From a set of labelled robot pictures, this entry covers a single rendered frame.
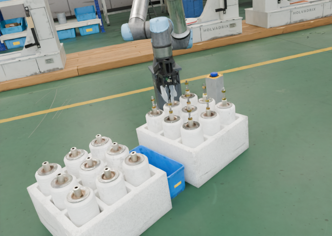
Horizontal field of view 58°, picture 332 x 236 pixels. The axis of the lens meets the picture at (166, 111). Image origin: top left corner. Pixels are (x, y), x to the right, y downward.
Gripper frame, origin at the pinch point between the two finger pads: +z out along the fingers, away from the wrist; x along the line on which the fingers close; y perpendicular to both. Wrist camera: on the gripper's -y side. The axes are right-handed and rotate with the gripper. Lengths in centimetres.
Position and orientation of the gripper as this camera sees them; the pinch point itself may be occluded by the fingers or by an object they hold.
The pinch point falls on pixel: (168, 99)
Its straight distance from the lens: 133.3
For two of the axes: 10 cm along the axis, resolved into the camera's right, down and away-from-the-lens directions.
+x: 9.2, -2.7, 2.7
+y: 3.6, 3.5, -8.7
